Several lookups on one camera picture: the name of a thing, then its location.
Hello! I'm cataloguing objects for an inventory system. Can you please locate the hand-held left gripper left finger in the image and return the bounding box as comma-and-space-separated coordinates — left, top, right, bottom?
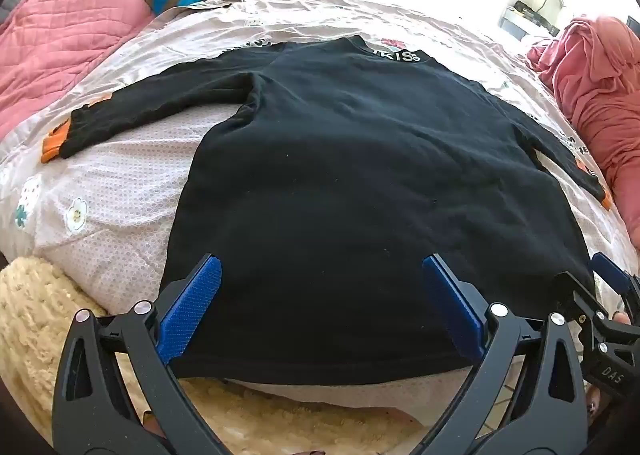
51, 255, 231, 455

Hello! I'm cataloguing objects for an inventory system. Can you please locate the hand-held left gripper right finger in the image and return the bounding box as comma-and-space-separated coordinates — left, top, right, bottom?
415, 254, 588, 455

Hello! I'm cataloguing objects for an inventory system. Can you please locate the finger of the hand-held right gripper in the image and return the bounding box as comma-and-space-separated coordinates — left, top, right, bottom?
590, 252, 640, 303
552, 271, 610, 333

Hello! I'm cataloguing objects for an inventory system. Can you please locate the black sweater with orange cuffs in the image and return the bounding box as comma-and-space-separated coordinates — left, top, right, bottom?
41, 34, 613, 386

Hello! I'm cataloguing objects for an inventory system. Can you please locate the person's right hand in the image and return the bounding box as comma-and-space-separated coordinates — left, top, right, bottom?
584, 311, 633, 436

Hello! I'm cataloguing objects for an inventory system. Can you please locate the person's left hand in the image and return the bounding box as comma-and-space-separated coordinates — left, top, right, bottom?
142, 410, 168, 442

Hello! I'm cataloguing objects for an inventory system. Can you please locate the printed pink bed quilt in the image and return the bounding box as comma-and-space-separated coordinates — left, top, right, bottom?
0, 0, 640, 431

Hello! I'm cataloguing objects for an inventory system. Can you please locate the cream fluffy blanket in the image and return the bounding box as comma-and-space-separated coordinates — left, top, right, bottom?
0, 255, 426, 455

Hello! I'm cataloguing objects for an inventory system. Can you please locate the pink crumpled blanket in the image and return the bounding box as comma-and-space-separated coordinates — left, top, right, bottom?
525, 15, 640, 251

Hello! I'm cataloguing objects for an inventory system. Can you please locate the white desk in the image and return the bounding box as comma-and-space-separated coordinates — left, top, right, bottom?
500, 0, 561, 41

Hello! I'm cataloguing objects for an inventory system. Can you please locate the pink quilted pillow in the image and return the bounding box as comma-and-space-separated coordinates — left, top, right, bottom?
0, 0, 153, 136

